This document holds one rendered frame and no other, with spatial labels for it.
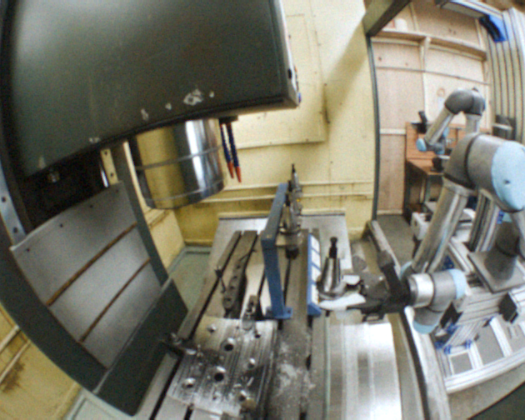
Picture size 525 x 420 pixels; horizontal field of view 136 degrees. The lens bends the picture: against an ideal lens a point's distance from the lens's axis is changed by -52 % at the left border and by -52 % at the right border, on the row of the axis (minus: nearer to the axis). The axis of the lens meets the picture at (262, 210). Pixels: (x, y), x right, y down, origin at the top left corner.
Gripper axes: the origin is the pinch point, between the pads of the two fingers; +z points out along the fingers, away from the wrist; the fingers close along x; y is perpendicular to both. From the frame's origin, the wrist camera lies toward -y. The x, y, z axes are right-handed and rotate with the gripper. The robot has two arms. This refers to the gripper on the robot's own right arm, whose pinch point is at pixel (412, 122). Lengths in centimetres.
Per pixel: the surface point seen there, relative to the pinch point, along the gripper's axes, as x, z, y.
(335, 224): -76, -15, 54
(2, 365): -218, -137, 12
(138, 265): -165, -75, 14
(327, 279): -101, -106, 8
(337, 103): -59, -9, -20
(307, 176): -87, -5, 21
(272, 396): -120, -116, 39
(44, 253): -167, -106, -13
